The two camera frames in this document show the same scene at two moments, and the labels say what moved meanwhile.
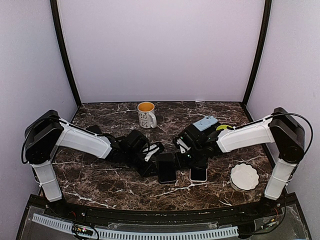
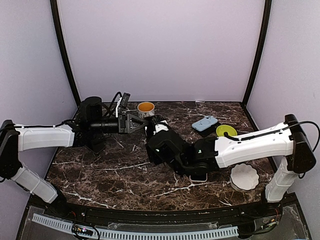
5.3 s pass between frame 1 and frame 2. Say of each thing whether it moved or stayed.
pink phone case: stayed
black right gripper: moved
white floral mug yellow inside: stayed
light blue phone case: stayed
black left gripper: moved
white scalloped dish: stayed
